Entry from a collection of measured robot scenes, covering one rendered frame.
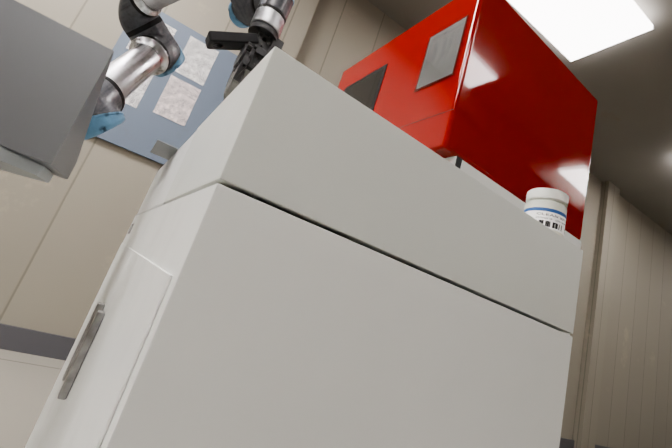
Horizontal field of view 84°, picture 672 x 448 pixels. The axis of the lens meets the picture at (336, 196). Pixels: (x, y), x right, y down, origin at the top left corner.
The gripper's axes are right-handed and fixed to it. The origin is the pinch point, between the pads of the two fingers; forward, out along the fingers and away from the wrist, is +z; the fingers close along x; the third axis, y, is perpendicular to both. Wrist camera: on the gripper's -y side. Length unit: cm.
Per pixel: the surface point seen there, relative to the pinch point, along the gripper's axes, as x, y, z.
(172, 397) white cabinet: -50, -1, 46
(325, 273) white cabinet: -50, 9, 33
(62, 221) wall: 190, -31, 38
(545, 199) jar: -46, 52, 7
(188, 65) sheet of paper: 186, -7, -88
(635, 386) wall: 153, 663, 17
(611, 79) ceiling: 66, 315, -235
